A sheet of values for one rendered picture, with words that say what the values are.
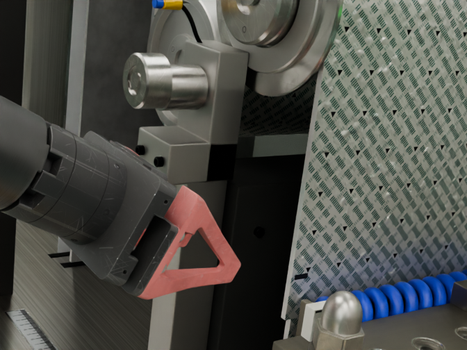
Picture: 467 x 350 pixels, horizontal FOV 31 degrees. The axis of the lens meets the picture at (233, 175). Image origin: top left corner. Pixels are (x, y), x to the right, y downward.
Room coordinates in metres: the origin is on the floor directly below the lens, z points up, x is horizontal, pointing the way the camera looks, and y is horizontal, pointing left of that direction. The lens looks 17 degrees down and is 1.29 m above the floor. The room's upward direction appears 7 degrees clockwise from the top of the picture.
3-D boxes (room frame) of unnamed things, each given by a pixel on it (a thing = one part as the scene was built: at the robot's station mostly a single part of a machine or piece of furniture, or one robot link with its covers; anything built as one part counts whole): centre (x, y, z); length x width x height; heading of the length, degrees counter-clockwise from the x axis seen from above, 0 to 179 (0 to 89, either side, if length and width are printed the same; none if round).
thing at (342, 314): (0.50, -0.08, 1.05); 0.04 x 0.04 x 0.04
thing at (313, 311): (0.52, -0.07, 1.04); 0.02 x 0.01 x 0.02; 125
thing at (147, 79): (0.59, 0.07, 1.18); 0.04 x 0.02 x 0.04; 35
